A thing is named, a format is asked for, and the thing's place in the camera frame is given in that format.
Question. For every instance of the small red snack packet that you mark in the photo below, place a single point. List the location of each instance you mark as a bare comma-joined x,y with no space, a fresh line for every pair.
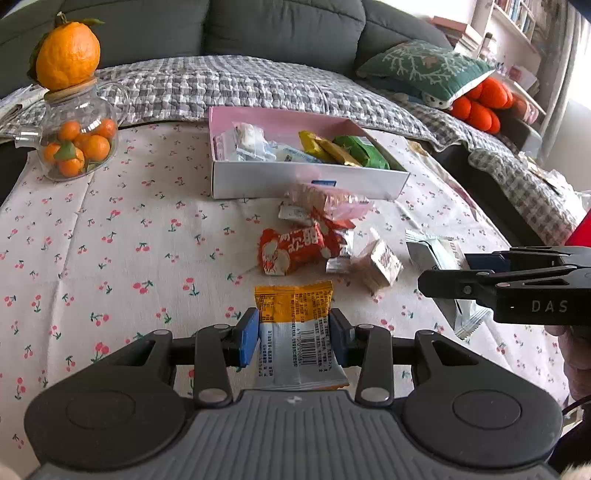
330,221

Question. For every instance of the red bag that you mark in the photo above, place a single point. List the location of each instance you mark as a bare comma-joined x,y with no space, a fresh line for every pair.
581,235

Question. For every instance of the brown biscuit packet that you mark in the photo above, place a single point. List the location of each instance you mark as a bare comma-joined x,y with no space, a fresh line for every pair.
381,265

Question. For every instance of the large orange with leaves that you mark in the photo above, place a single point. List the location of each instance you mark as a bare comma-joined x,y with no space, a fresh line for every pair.
67,57

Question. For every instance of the pink rice cracker packet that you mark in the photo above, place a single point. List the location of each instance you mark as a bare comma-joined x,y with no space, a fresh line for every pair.
323,198

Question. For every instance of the green snack packet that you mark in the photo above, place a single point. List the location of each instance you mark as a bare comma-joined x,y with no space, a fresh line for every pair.
364,152

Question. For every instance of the dark grey sofa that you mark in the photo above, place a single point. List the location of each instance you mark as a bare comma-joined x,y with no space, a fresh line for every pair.
277,27

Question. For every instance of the large red snack packet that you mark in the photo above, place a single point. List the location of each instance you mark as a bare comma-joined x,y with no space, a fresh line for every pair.
295,247

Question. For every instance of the wooden teapot lid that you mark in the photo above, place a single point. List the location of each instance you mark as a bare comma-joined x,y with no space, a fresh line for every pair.
69,92

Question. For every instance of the long white grey packet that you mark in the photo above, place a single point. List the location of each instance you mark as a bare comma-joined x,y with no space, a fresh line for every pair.
293,155

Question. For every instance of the grey checkered blanket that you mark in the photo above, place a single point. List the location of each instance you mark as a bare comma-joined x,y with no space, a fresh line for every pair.
231,87

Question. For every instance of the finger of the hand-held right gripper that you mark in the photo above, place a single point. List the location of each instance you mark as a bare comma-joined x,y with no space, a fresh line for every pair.
457,286
485,262

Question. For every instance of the cream white snack packet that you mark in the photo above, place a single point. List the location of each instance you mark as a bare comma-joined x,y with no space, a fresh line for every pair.
438,251

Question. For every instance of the grey curtain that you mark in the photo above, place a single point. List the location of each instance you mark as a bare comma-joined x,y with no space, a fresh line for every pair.
558,69

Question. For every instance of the clear packet white snack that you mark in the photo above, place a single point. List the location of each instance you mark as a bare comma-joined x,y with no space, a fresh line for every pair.
231,148

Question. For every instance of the pink cardboard box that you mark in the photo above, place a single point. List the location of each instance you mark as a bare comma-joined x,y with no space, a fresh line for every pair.
277,177

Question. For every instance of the white bookshelf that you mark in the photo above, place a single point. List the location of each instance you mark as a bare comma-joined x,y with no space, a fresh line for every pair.
512,27

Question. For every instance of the pile of small mandarins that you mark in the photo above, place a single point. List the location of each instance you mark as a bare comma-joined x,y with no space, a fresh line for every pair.
87,147

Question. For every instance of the person's right hand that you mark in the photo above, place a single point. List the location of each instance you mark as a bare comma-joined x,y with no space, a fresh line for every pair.
575,360

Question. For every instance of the glass teapot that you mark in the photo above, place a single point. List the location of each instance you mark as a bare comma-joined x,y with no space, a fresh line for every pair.
78,110

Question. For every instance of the stack of books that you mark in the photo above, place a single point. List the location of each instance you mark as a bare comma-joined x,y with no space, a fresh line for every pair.
457,32

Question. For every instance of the orange plush toy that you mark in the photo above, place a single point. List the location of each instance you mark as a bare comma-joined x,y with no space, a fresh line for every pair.
480,110

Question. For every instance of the green embroidered cushion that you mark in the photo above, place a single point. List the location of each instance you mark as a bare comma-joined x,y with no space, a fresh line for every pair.
425,69

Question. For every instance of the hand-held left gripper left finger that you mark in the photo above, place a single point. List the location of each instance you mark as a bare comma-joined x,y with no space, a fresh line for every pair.
248,339

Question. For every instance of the yellow snack packet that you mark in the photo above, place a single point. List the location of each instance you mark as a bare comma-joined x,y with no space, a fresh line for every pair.
323,147

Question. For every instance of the white plush toy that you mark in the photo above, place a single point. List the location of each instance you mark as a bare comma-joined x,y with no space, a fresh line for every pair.
438,99

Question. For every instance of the small white sachet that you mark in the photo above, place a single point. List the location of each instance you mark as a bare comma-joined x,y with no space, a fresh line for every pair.
293,213

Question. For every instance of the cherry print tablecloth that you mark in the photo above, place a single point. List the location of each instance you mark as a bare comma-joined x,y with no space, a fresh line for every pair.
138,230

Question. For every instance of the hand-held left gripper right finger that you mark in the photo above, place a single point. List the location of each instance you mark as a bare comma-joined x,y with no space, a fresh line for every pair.
340,339

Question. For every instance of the orange silver snack packet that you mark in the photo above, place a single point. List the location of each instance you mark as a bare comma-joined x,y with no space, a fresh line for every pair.
295,304

